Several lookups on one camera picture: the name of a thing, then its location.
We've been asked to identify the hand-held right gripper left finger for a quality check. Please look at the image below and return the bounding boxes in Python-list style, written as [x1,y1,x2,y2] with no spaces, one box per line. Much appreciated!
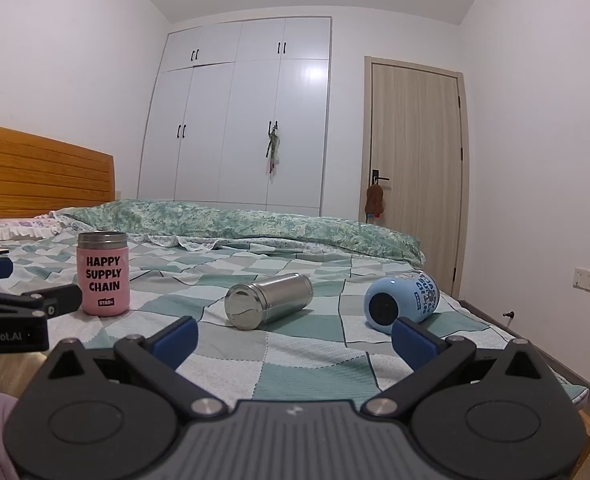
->
[35,316,228,417]

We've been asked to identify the stainless steel cup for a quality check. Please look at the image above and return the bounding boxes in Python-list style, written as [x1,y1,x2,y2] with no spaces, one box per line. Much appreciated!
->
[224,273,314,331]

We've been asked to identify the pink cup with steel rim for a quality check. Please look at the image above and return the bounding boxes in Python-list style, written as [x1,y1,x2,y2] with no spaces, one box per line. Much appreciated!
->
[77,230,131,317]

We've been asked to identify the wooden headboard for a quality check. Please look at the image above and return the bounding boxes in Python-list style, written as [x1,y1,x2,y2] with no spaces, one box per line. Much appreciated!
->
[0,121,116,220]

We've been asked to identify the purple floral pillow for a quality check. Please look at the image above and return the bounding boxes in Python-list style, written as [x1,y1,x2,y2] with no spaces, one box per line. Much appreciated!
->
[0,212,78,247]

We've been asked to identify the green hanging ornament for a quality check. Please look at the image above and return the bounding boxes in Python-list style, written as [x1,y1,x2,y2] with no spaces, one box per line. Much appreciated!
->
[264,127,281,176]

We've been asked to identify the green floral quilt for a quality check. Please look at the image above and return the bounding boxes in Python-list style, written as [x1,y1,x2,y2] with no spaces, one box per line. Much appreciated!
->
[55,199,426,267]

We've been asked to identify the brown hanging pouch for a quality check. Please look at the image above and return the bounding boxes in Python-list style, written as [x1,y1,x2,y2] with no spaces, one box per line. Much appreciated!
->
[365,183,386,224]

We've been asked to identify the light blue printed cup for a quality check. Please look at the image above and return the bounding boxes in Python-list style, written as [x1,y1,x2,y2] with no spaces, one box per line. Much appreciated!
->
[363,270,440,335]

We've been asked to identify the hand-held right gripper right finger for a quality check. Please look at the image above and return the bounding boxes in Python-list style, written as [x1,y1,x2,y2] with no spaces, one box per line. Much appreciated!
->
[364,317,558,417]

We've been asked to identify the green checkered bed sheet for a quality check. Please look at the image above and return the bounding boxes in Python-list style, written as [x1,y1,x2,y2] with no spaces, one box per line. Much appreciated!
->
[0,232,589,411]

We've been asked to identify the light wooden door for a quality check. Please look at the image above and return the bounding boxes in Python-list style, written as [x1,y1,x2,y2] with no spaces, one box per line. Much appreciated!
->
[359,56,471,302]

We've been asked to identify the white wardrobe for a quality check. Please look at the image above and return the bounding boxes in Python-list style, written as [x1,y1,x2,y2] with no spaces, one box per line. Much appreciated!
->
[140,16,333,217]

